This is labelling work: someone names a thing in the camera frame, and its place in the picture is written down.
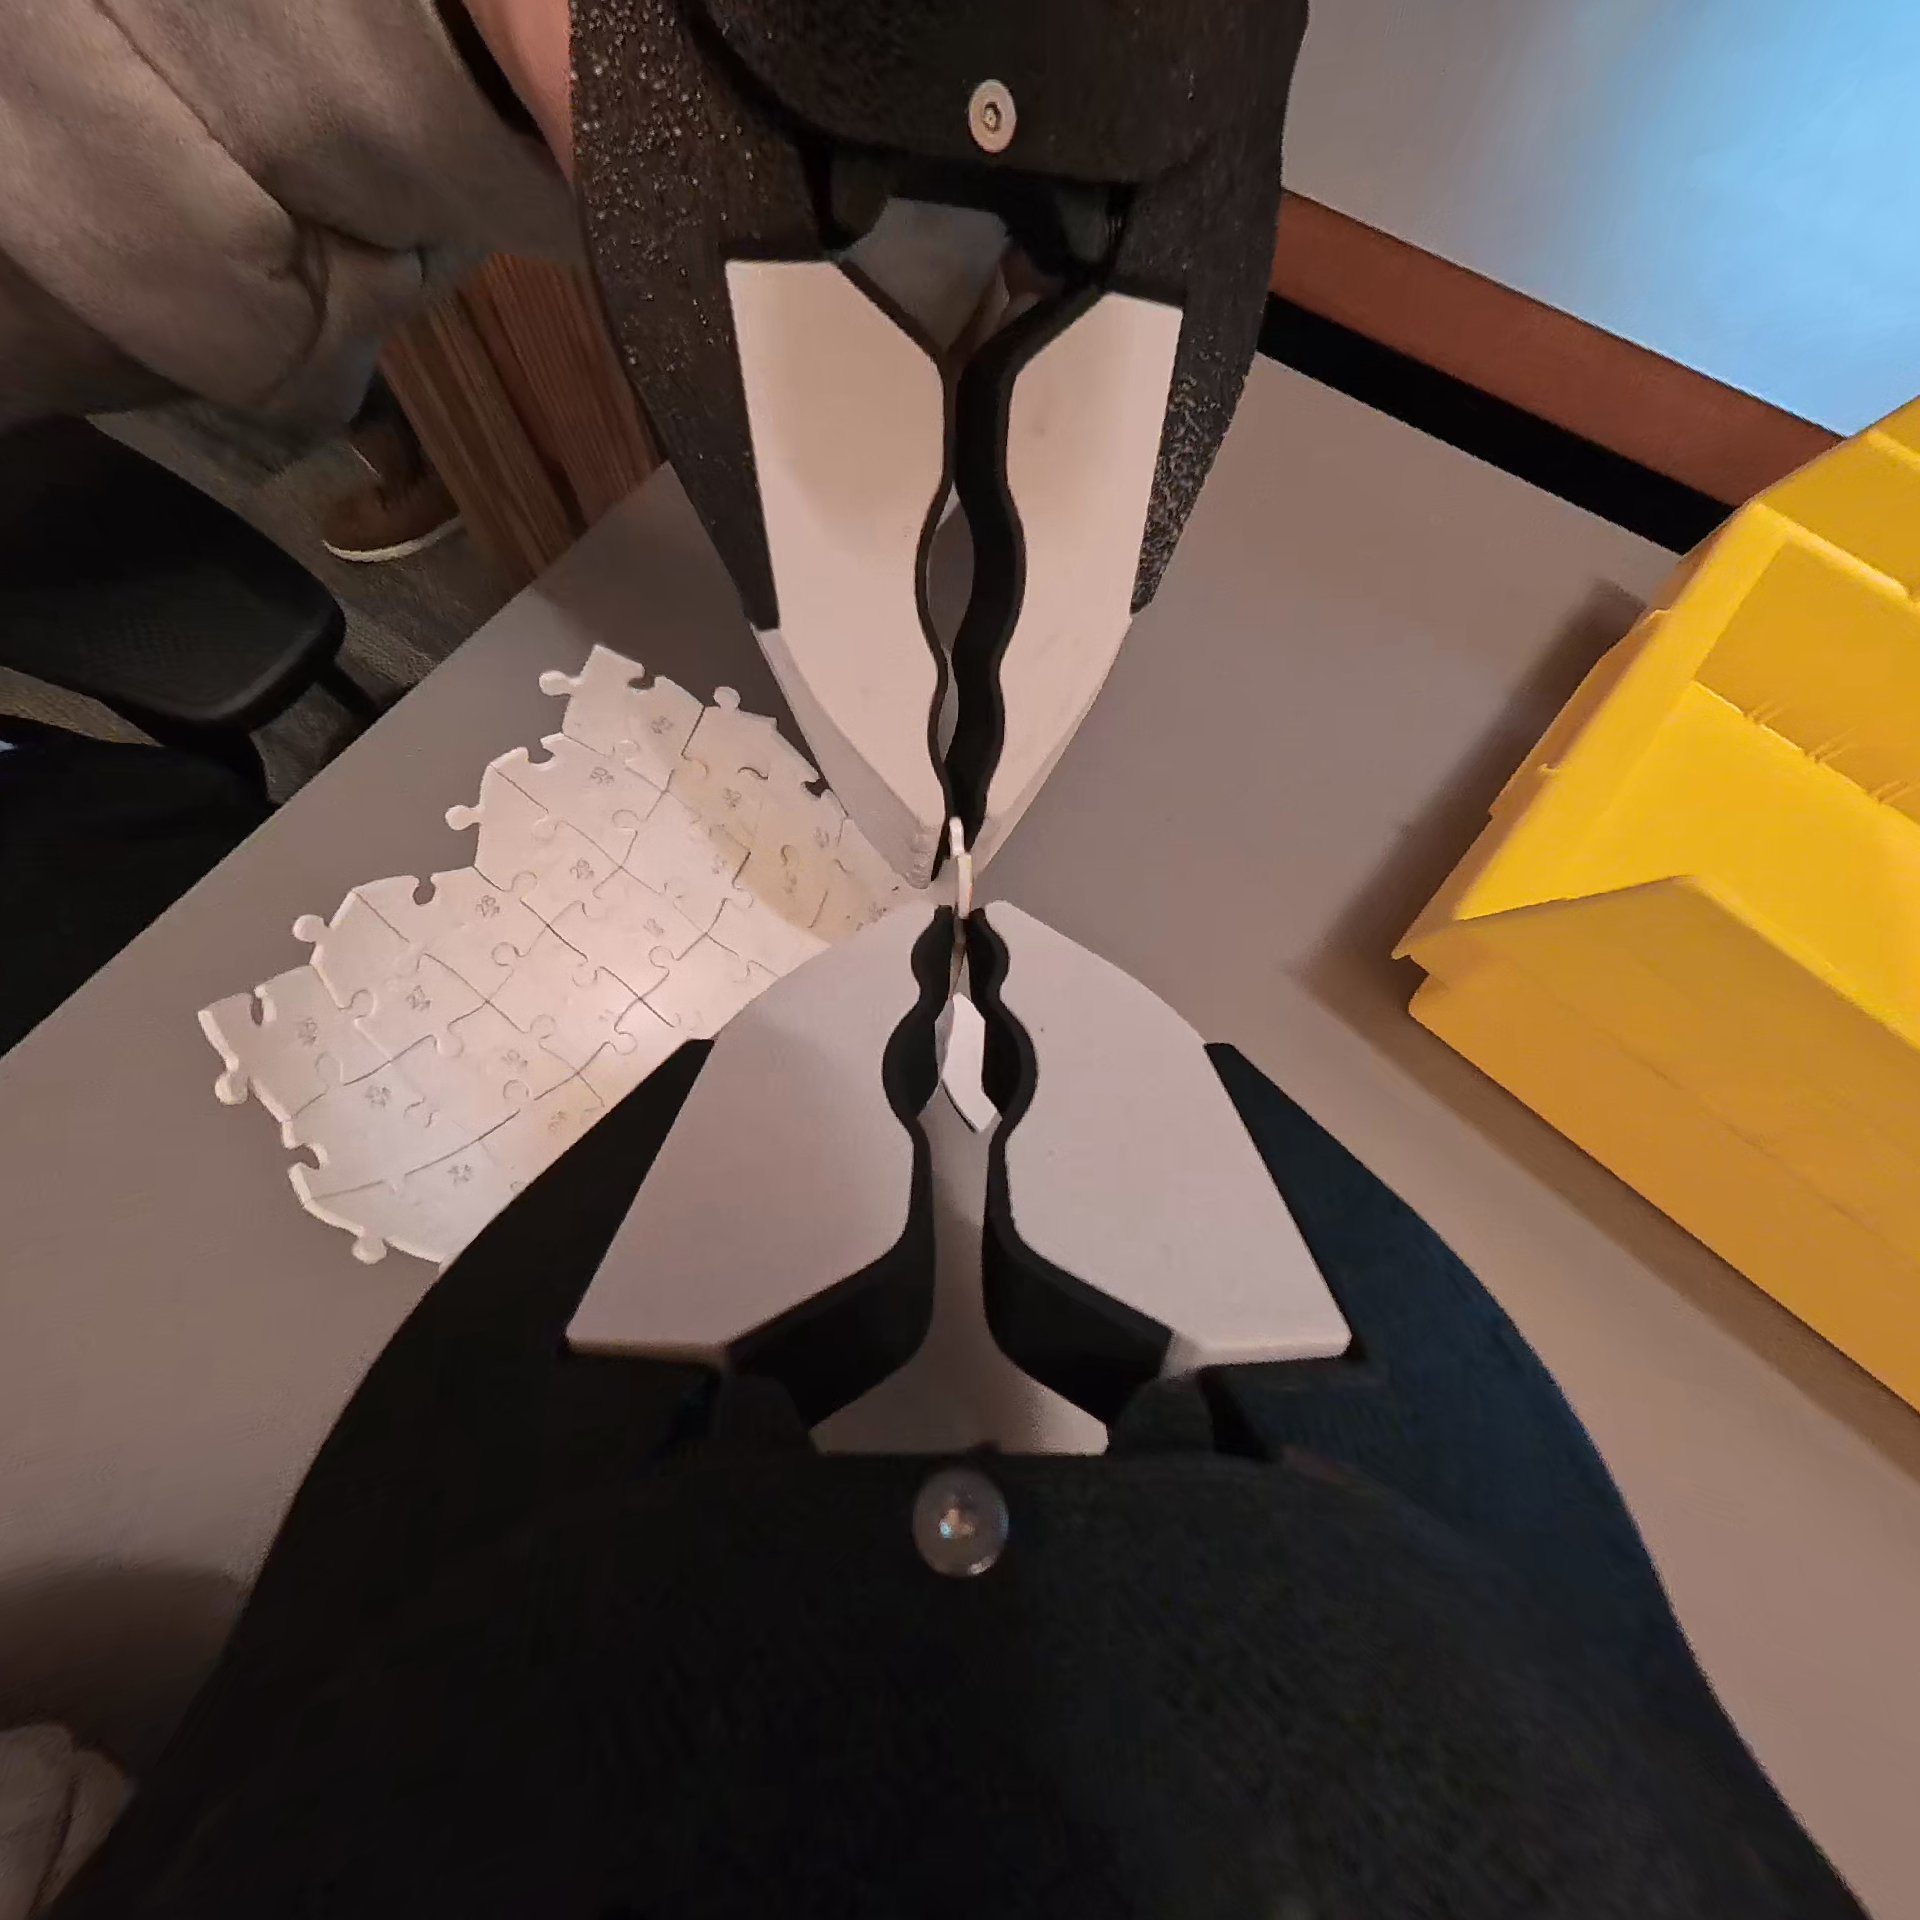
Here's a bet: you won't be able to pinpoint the wood-edged grey table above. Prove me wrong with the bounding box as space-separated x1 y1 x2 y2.
1270 0 1920 519

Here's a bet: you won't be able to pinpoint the person's black trousers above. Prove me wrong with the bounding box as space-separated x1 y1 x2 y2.
0 720 278 1057

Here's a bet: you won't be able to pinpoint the person's brown shoe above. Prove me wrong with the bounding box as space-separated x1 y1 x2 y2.
319 383 470 568

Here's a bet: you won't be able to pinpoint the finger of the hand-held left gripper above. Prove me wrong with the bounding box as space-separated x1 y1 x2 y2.
943 287 1182 884
725 256 962 889

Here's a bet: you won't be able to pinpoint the wooden pillar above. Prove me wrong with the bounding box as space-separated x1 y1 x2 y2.
375 251 665 561

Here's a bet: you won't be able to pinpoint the curved jigsaw puzzle piece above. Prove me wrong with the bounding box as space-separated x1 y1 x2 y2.
937 817 1000 1136

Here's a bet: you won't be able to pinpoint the black chair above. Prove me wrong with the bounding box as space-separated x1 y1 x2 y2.
0 421 378 783

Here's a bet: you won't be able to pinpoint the partly built puzzle ball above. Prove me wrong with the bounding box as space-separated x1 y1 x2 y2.
194 645 939 1268

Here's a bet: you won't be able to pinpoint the yellow plastic bin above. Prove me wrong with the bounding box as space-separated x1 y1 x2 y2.
1392 397 1920 1416

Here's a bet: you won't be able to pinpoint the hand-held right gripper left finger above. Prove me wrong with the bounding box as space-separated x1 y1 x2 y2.
566 903 962 1421

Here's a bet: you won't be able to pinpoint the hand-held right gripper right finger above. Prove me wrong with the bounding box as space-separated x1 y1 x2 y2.
967 903 1359 1421

